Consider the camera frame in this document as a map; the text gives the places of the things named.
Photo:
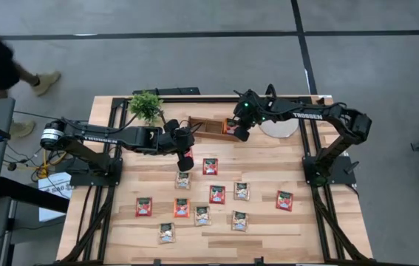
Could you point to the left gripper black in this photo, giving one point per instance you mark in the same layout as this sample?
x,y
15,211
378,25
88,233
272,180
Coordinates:
x,y
179,136

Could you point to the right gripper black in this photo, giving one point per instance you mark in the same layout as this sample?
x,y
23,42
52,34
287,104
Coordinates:
x,y
249,111

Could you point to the red tea packet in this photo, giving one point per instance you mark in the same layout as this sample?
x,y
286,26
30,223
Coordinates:
x,y
217,194
190,153
284,201
143,207
210,166

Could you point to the orange tea packet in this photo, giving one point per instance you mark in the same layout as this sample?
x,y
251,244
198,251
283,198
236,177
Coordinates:
x,y
182,208
228,128

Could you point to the beige tea packet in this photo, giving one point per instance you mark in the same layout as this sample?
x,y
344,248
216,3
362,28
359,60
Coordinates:
x,y
202,216
241,191
183,181
240,221
166,233

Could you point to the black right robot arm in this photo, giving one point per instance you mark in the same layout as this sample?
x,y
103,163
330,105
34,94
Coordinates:
x,y
327,111

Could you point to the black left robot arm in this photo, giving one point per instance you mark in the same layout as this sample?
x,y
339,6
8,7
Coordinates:
x,y
120,134

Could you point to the wooden tea organizer box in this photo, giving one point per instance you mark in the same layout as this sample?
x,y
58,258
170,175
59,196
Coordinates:
x,y
209,127

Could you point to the round woven placemat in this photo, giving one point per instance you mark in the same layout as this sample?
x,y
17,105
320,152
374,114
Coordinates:
x,y
279,129

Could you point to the black power strip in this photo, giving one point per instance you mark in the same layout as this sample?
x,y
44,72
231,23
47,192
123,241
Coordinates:
x,y
179,91

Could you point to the green plant in white pot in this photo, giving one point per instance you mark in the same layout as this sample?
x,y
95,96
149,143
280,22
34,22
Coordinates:
x,y
144,105

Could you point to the white paper sheet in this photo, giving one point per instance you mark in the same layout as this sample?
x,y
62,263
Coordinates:
x,y
55,184

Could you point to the black desk crossbar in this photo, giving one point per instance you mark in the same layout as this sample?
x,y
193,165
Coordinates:
x,y
28,194

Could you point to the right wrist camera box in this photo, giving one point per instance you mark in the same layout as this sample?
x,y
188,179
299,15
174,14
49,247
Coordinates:
x,y
242,134

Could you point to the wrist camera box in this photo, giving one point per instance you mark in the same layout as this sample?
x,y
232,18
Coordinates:
x,y
242,134
186,164

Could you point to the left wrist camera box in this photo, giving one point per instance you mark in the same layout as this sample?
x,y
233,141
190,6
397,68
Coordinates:
x,y
186,164

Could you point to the small black bracket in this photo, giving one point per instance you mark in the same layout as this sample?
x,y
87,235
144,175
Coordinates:
x,y
321,101

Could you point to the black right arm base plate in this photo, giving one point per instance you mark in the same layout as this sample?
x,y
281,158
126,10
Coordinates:
x,y
342,166

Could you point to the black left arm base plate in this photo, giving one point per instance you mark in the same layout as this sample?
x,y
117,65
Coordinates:
x,y
80,178

